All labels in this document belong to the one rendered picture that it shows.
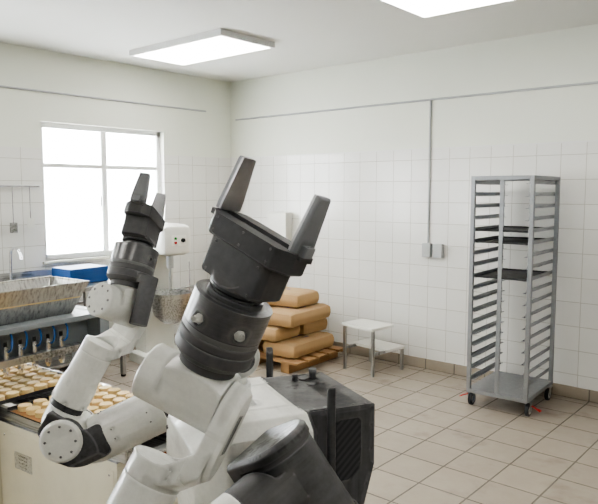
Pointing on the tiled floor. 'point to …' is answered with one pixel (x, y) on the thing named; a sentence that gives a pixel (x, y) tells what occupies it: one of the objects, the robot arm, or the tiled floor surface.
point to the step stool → (371, 341)
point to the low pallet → (302, 359)
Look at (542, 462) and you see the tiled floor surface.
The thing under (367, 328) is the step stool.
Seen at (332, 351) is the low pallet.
